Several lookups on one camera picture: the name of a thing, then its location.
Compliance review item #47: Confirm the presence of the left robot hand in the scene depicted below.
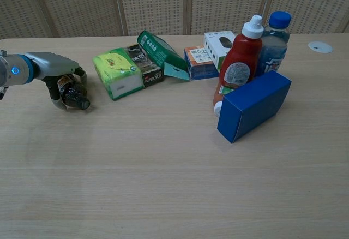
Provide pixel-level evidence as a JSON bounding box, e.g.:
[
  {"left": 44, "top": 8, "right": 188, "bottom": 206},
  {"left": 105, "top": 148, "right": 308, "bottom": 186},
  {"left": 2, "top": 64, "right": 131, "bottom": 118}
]
[{"left": 23, "top": 52, "right": 88, "bottom": 112}]

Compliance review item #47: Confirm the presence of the black drink bottle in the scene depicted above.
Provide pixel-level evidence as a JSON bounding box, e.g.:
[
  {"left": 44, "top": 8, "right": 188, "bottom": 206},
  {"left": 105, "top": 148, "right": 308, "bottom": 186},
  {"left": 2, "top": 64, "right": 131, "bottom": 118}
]
[{"left": 57, "top": 74, "right": 91, "bottom": 111}]

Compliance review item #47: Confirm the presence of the orange bottle white cap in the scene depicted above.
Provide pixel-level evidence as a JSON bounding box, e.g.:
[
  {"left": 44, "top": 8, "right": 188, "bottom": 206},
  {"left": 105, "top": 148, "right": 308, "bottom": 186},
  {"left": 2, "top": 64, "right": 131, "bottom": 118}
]
[{"left": 212, "top": 83, "right": 226, "bottom": 117}]

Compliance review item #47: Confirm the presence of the red ketchup bottle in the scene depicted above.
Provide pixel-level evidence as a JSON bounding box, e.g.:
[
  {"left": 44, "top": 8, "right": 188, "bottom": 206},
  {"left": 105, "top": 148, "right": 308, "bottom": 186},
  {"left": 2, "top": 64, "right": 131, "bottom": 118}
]
[{"left": 219, "top": 15, "right": 264, "bottom": 89}]

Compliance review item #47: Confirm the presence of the blue cap water bottle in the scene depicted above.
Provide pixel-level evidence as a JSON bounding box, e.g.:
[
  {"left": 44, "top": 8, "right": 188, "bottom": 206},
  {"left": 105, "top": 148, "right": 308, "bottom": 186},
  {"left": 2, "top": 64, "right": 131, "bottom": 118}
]
[{"left": 255, "top": 11, "right": 292, "bottom": 78}]

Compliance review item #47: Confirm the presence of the green yellow tissue pack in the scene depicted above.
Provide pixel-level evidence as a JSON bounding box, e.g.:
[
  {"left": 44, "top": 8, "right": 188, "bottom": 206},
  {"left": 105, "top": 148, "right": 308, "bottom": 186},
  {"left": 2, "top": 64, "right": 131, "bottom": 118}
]
[{"left": 92, "top": 47, "right": 145, "bottom": 101}]

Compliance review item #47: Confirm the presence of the black Nextar box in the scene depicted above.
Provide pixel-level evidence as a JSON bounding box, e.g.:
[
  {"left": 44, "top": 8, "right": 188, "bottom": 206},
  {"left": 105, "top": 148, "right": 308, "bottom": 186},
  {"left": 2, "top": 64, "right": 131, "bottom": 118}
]
[{"left": 127, "top": 44, "right": 165, "bottom": 88}]

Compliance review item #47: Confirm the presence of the green wipes pack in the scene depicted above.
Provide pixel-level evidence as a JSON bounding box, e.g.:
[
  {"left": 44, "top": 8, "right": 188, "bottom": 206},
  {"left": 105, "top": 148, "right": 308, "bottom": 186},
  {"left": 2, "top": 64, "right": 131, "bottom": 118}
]
[{"left": 136, "top": 30, "right": 190, "bottom": 81}]

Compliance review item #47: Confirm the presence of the beige folding screen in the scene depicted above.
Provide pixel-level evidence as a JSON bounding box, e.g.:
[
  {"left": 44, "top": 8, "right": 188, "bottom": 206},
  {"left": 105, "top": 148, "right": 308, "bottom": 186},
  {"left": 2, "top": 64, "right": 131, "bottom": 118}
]
[{"left": 0, "top": 0, "right": 349, "bottom": 40}]

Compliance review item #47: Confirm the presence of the orange blue small box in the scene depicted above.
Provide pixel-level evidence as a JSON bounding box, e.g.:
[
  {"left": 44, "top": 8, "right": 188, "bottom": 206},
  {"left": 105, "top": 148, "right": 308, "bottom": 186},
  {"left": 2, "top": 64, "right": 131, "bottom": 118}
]
[{"left": 183, "top": 45, "right": 220, "bottom": 81}]

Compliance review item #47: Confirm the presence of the white mouse box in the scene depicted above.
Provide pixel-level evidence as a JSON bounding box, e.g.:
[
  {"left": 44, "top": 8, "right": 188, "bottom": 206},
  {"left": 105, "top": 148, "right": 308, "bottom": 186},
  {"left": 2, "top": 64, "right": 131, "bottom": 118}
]
[{"left": 203, "top": 31, "right": 237, "bottom": 70}]

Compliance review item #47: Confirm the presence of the blue cardboard box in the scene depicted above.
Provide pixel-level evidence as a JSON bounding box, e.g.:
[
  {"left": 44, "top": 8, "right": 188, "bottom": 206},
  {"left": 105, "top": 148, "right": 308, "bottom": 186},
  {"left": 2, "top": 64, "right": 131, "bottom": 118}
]
[{"left": 216, "top": 69, "right": 292, "bottom": 144}]

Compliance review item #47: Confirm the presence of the round silver table grommet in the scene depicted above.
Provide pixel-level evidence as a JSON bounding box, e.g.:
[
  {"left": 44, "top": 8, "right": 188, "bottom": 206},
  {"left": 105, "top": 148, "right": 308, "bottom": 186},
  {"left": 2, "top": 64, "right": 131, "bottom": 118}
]
[{"left": 308, "top": 41, "right": 334, "bottom": 54}]

